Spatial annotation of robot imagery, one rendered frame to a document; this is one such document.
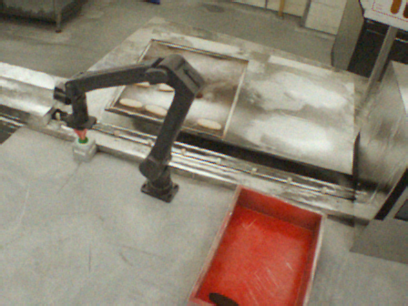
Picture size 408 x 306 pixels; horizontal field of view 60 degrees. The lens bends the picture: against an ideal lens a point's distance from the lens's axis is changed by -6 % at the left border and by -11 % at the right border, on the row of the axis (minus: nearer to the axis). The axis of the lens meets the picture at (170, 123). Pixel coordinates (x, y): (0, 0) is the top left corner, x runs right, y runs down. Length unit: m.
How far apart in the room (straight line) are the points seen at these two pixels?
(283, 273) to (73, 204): 0.74
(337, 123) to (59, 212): 1.18
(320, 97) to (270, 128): 0.32
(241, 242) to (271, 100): 0.69
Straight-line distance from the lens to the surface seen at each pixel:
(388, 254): 1.45
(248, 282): 1.24
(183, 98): 1.06
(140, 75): 1.10
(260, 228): 1.36
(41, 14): 4.24
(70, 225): 1.32
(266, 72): 1.85
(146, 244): 1.27
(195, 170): 1.43
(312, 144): 1.61
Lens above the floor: 1.90
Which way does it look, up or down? 40 degrees down
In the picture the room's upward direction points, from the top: 5 degrees clockwise
